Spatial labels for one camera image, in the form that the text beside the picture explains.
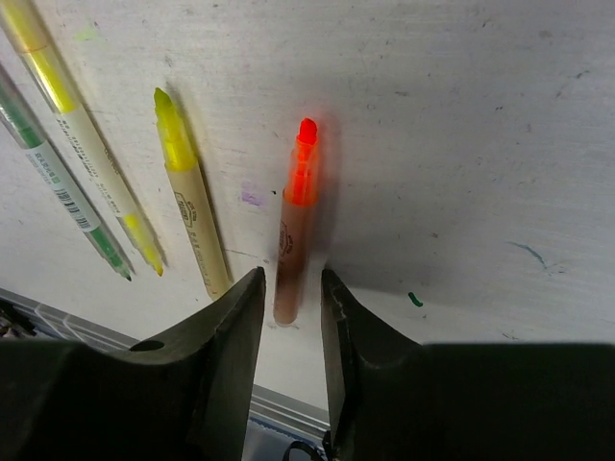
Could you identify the yellow highlighter pen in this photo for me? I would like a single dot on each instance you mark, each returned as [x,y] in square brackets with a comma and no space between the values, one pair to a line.
[189,187]

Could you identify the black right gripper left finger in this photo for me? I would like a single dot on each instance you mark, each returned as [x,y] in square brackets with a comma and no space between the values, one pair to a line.
[183,394]

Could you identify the orange highlighter pen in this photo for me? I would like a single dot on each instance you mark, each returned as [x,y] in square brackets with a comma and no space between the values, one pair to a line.
[300,195]

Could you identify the yellow gel pen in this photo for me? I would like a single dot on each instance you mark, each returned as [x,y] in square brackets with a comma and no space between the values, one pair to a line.
[30,40]

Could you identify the green gel pen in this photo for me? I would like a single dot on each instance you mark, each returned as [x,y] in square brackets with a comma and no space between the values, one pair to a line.
[24,128]

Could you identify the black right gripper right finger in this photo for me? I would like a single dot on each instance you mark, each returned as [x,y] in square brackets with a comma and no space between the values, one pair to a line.
[391,398]

